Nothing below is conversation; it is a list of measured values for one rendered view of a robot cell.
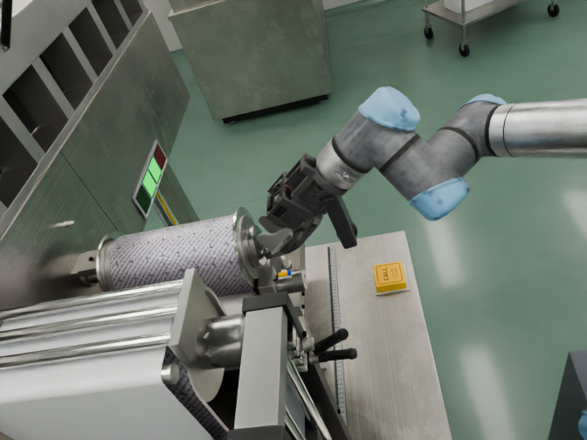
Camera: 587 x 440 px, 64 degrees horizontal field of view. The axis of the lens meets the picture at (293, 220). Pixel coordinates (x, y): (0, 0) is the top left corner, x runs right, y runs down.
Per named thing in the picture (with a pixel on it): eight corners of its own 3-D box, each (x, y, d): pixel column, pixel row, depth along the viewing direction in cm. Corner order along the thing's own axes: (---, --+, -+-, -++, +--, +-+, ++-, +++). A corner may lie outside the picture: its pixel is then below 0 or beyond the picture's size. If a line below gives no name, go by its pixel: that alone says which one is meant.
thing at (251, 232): (254, 216, 84) (267, 241, 89) (244, 217, 84) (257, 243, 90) (252, 249, 79) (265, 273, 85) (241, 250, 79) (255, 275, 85)
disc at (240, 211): (259, 305, 84) (231, 249, 74) (257, 305, 84) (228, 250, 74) (264, 244, 95) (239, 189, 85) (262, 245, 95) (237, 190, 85)
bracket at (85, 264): (102, 273, 86) (97, 266, 85) (74, 278, 87) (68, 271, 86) (110, 253, 90) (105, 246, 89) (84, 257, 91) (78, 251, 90)
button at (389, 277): (406, 288, 112) (405, 282, 110) (377, 293, 113) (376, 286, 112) (402, 266, 117) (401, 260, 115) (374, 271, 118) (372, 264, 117)
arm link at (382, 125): (419, 129, 61) (373, 83, 62) (363, 183, 67) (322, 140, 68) (431, 120, 68) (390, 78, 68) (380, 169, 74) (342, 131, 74)
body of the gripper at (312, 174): (265, 191, 81) (306, 143, 74) (305, 213, 84) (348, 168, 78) (262, 222, 75) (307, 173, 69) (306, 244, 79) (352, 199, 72)
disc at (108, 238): (130, 325, 89) (87, 275, 79) (128, 325, 89) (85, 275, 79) (149, 265, 100) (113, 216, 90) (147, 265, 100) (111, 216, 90)
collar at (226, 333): (254, 374, 60) (238, 347, 55) (210, 379, 61) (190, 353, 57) (258, 330, 64) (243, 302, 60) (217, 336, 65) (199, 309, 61)
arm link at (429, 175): (495, 167, 66) (440, 111, 67) (451, 216, 62) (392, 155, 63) (464, 188, 73) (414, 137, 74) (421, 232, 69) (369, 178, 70)
